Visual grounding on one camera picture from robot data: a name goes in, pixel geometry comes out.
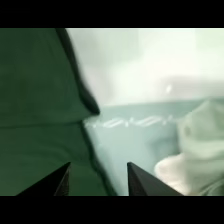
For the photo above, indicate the white garment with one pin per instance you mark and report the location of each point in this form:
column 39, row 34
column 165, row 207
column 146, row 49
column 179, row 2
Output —
column 200, row 150

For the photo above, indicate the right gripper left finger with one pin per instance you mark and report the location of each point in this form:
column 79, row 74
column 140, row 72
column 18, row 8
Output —
column 53, row 183

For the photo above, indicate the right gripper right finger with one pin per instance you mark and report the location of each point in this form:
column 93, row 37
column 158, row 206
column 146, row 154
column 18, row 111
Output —
column 146, row 185

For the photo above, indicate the green shirt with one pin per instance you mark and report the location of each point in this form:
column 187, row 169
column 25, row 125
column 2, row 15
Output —
column 36, row 110

